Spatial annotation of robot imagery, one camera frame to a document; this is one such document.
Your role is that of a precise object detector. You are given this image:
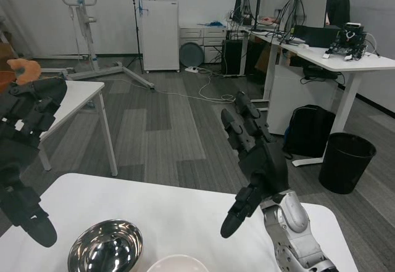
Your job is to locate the black tripod stand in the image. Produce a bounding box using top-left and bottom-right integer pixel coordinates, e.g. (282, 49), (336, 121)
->
(123, 0), (145, 75)

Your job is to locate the black office chair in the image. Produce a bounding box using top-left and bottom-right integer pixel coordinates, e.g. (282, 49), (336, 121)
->
(325, 0), (352, 28)

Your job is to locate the black box on desk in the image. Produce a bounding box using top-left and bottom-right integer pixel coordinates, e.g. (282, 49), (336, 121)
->
(293, 25), (343, 47)

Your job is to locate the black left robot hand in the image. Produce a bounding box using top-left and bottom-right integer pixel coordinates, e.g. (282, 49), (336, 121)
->
(0, 79), (67, 249)

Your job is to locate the black computer tower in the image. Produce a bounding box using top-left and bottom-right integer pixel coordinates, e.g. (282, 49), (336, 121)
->
(222, 38), (247, 76)

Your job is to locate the white wheeled gantry stand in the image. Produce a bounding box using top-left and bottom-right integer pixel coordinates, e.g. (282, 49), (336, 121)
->
(41, 0), (156, 91)

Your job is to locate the white ceramic bowl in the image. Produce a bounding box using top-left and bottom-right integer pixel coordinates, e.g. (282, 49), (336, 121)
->
(146, 254), (204, 272)

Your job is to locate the white drawer unit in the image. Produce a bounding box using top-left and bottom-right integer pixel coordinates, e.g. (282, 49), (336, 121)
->
(179, 26), (228, 65)

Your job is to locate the shiny metal bowl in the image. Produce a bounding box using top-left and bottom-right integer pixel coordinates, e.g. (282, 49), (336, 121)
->
(67, 219), (144, 272)

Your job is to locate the tall white cabinet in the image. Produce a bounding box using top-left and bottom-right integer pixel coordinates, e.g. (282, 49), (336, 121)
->
(140, 0), (181, 73)

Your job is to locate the small robot on desk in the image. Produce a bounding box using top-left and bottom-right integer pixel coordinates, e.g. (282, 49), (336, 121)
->
(323, 22), (381, 62)

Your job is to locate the black trash bin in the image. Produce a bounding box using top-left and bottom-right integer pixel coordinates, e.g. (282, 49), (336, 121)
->
(318, 132), (378, 195)

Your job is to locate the white side table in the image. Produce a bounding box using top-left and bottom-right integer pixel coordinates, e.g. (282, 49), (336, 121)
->
(39, 80), (119, 176)

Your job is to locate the white floor cable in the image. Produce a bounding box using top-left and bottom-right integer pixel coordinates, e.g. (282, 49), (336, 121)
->
(154, 72), (237, 104)

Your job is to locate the orange plush toy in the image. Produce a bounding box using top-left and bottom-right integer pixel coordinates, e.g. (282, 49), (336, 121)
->
(6, 58), (42, 86)

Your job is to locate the white office desk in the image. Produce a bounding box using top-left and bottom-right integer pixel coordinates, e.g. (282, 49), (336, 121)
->
(246, 30), (395, 167)

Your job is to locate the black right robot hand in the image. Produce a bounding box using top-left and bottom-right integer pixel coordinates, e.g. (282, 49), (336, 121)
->
(220, 91), (291, 240)

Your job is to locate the grey round tray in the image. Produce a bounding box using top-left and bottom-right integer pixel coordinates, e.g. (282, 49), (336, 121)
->
(179, 42), (206, 67)

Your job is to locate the black backpack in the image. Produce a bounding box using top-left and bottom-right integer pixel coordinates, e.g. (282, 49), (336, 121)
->
(282, 105), (337, 159)

